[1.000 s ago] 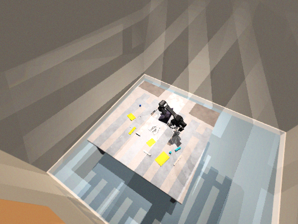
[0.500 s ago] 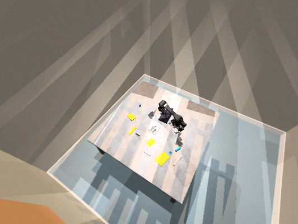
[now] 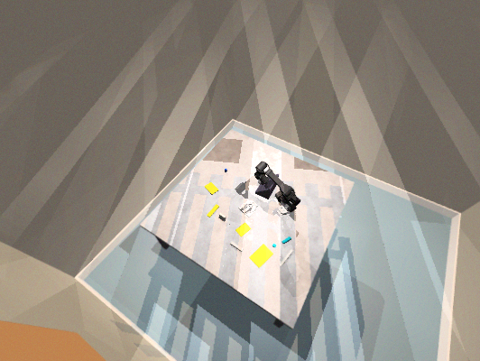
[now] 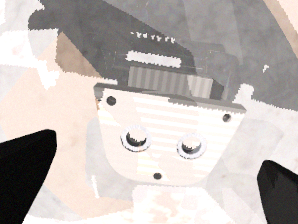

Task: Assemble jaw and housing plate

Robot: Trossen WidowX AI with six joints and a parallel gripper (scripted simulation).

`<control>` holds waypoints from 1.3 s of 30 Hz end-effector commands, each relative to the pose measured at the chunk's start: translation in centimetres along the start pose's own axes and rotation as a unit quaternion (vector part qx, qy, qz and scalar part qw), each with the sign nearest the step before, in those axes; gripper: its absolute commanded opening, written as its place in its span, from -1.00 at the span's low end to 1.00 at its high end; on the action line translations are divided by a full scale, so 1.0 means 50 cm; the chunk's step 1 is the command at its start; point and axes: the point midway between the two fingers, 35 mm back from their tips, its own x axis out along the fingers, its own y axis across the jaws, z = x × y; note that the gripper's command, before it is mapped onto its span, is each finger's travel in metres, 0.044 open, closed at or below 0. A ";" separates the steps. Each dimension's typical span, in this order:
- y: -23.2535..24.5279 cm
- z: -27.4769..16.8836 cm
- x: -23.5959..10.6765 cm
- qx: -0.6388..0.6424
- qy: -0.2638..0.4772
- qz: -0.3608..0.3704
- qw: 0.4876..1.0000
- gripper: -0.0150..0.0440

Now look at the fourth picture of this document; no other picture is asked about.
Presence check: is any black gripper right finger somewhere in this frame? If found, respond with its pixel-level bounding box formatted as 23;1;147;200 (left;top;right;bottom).
257;160;298;224

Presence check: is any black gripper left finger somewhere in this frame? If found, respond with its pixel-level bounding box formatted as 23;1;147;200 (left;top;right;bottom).
0;128;57;224

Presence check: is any white plate with holes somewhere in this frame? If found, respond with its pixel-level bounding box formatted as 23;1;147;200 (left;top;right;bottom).
93;83;247;186

